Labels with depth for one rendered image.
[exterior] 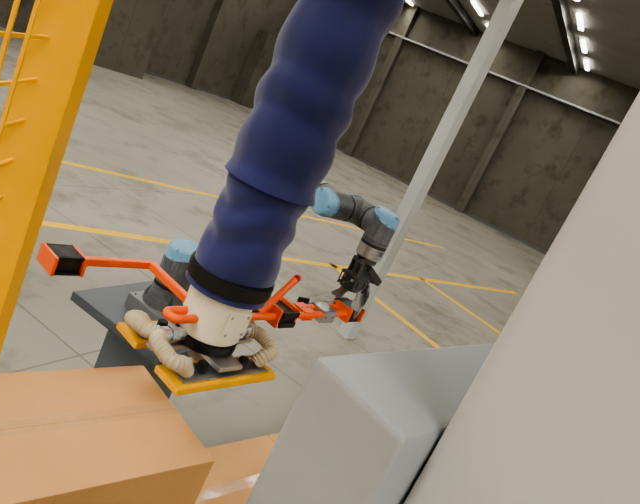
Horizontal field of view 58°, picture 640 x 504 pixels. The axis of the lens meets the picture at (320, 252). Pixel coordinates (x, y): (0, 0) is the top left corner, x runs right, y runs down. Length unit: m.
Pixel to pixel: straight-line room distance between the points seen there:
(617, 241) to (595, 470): 0.07
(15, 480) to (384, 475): 1.17
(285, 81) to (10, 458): 0.96
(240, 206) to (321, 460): 1.17
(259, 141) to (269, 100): 0.09
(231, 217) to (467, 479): 1.20
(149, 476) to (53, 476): 0.20
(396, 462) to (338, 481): 0.03
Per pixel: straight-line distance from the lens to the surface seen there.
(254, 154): 1.35
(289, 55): 1.34
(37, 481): 1.35
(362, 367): 0.24
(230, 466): 2.23
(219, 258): 1.40
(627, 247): 0.20
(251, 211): 1.36
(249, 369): 1.59
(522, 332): 0.21
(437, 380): 0.26
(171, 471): 1.47
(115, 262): 1.62
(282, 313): 1.67
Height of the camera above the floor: 1.86
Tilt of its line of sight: 15 degrees down
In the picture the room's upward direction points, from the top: 25 degrees clockwise
